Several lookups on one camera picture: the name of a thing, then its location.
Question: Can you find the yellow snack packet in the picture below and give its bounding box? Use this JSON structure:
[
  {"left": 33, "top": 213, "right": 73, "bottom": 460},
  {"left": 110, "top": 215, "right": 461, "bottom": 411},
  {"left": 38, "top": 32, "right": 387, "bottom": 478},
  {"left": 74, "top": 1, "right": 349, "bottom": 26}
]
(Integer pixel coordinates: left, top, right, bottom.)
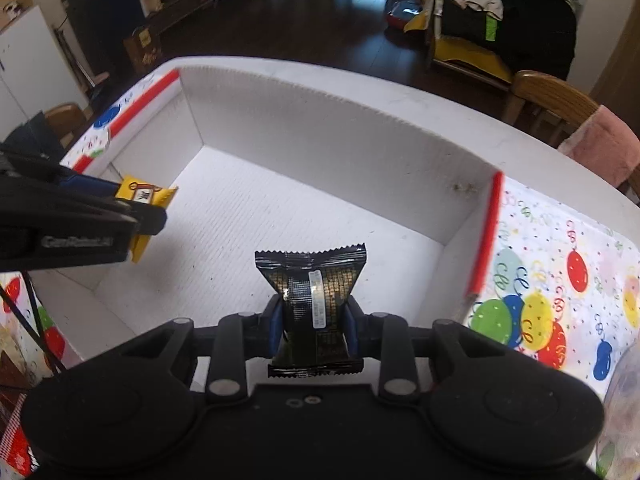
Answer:
[{"left": 115, "top": 176, "right": 178, "bottom": 263}]

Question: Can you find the black cookie packet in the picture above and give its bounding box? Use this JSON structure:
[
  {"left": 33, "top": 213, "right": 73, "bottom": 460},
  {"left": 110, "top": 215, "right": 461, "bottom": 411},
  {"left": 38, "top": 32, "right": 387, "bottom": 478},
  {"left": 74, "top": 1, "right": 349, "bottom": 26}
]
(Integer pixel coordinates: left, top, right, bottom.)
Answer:
[{"left": 255, "top": 244, "right": 367, "bottom": 379}]

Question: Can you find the red snack bag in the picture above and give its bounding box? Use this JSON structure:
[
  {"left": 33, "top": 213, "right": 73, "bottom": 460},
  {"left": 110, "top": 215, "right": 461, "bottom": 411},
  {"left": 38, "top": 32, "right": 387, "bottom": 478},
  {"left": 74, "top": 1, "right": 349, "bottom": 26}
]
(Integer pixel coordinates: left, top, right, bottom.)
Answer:
[{"left": 1, "top": 393, "right": 39, "bottom": 479}]

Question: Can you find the chair with dark jacket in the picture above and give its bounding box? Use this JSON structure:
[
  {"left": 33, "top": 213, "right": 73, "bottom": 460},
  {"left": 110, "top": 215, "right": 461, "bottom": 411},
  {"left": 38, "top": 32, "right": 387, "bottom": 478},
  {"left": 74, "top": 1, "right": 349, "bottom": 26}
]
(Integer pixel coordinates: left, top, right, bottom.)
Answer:
[{"left": 1, "top": 103, "right": 89, "bottom": 162}]

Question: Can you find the white cabinet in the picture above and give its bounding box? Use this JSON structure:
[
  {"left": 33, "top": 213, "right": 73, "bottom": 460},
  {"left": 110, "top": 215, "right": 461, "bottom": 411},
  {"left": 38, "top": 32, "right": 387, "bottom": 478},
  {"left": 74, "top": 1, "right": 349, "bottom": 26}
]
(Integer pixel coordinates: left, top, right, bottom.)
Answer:
[{"left": 0, "top": 6, "right": 88, "bottom": 138}]

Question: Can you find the red cardboard box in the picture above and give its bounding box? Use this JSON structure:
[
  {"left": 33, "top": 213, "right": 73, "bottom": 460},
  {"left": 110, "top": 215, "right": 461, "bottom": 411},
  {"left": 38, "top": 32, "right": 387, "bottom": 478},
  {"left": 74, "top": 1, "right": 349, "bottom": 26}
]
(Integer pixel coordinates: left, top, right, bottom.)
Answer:
[{"left": 34, "top": 60, "right": 500, "bottom": 358}]

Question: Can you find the balloon birthday tablecloth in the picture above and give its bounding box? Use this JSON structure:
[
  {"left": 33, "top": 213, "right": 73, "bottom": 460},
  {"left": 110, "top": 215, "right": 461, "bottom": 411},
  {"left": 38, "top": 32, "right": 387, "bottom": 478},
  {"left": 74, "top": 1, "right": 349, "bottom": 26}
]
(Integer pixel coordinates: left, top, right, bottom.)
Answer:
[{"left": 0, "top": 66, "right": 640, "bottom": 478}]

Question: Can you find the clear plastic bag of goods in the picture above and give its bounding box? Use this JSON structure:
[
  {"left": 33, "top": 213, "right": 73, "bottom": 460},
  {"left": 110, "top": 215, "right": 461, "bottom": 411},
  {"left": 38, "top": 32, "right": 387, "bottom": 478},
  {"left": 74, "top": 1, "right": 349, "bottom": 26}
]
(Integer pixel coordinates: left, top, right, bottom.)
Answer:
[{"left": 596, "top": 341, "right": 640, "bottom": 480}]

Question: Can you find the wooden chair with pink cloth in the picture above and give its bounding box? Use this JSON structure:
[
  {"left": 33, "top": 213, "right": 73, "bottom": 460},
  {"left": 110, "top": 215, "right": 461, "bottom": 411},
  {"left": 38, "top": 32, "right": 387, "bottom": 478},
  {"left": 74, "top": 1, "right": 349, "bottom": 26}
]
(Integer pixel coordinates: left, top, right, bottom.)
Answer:
[{"left": 501, "top": 70, "right": 639, "bottom": 197}]

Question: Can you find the sofa with dark clothes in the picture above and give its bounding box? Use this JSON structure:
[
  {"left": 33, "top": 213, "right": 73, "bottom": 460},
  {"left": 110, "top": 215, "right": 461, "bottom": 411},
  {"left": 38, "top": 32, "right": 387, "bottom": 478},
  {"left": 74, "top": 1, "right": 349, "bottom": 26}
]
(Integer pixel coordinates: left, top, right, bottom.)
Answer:
[{"left": 395, "top": 0, "right": 578, "bottom": 84}]

